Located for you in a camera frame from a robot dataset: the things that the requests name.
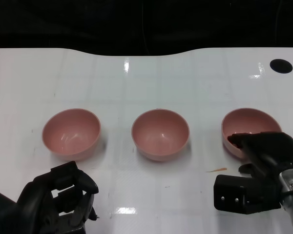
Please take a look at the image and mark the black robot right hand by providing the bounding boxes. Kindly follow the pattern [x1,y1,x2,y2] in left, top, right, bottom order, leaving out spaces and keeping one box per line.
[227,131,293,186]

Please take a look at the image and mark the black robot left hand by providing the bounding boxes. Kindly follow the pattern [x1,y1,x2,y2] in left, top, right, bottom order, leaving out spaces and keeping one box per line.
[16,160,100,234]

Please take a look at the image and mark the pink plastic bowl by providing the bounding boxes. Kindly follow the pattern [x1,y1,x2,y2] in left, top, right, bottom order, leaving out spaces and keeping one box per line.
[41,108,102,161]
[221,108,283,161]
[131,109,190,163]

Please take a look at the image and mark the orange sliver scrap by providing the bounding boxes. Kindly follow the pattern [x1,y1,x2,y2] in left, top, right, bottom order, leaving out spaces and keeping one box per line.
[205,167,228,173]

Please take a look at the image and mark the black round table grommet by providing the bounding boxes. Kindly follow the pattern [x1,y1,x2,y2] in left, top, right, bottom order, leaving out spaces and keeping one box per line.
[270,58,293,74]

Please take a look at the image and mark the black backdrop cloth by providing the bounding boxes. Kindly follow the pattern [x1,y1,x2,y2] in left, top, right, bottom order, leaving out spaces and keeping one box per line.
[0,0,293,57]

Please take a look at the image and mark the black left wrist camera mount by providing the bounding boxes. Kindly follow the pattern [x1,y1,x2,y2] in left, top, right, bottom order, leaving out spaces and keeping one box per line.
[0,189,27,234]

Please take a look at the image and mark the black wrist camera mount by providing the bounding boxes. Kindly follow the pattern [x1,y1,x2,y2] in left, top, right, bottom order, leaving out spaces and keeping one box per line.
[213,174,282,215]
[0,189,27,234]

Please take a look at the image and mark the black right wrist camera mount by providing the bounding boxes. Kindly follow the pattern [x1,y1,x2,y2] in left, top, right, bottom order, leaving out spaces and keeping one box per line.
[213,174,282,215]

